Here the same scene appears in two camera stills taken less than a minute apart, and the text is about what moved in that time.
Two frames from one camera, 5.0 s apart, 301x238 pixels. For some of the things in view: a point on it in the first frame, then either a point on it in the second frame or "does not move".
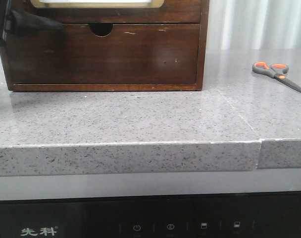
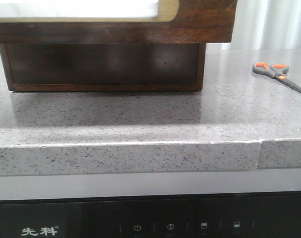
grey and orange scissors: [277, 71] does not move
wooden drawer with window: [113, 11] to [178, 22]
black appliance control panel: [274, 214] does not move
